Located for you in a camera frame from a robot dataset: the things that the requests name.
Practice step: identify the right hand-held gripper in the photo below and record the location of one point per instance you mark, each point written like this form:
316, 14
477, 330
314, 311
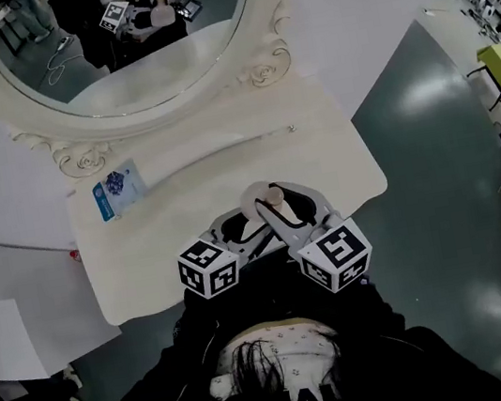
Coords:
336, 256

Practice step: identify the small metal drawer knob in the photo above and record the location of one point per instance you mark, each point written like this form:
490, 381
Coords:
292, 129

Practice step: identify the person's black jacket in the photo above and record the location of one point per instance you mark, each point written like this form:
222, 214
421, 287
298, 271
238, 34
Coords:
266, 297

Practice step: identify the small red object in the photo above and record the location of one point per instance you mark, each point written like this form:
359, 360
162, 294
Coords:
75, 255

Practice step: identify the blue and white packet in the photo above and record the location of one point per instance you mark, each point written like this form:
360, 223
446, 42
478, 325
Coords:
118, 190

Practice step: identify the white foam board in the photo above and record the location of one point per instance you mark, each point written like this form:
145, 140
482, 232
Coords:
17, 338

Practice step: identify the cream dressing table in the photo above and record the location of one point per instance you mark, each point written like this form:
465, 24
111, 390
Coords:
226, 170

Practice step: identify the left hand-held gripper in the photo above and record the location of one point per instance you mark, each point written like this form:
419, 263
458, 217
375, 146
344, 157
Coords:
207, 268

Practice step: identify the small pale pink bottle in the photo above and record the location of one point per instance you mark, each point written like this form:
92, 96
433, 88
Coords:
250, 197

